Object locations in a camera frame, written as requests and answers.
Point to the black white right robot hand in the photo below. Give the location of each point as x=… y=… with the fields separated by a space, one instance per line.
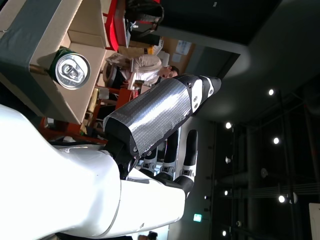
x=62 y=190

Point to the dented green soda can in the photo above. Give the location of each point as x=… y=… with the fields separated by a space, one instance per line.
x=72 y=71

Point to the open cardboard box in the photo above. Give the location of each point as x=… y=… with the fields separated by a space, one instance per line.
x=82 y=65

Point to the orange tool cart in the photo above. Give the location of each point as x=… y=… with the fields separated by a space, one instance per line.
x=72 y=128

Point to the green exit sign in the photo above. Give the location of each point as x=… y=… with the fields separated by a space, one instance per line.
x=197 y=218

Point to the person in beige sweater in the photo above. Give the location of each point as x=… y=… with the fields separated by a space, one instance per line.
x=147 y=66

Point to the round ceiling light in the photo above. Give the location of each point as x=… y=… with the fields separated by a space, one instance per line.
x=281 y=198
x=276 y=140
x=228 y=125
x=271 y=92
x=226 y=192

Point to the red metal stool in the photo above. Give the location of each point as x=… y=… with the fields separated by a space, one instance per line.
x=113 y=32

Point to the cork notice board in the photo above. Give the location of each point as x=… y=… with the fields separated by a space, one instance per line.
x=182 y=50

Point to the black backpack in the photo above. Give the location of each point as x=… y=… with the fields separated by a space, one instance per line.
x=145 y=12

